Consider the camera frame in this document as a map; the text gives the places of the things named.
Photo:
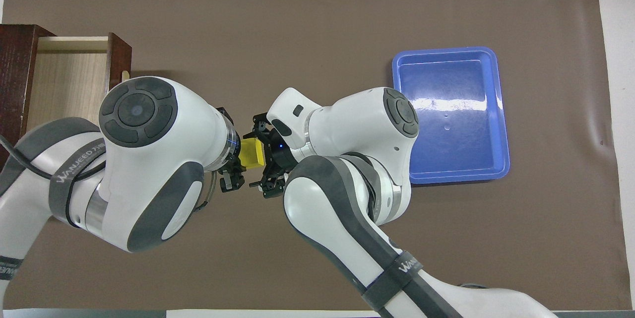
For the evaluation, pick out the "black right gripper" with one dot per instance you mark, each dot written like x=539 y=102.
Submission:
x=280 y=154

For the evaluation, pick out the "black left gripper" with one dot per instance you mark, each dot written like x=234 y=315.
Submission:
x=236 y=147

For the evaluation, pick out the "yellow cube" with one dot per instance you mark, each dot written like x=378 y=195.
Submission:
x=253 y=153

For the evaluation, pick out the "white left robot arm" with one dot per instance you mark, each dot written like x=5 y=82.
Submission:
x=149 y=174

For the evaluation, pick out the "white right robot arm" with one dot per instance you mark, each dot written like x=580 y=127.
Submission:
x=357 y=134

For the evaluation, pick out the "brown table mat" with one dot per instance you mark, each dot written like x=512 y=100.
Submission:
x=297 y=40

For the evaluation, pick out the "blue plastic tray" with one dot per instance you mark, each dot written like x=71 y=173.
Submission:
x=451 y=124

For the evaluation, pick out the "dark wooden cabinet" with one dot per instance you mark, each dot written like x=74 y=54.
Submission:
x=15 y=75

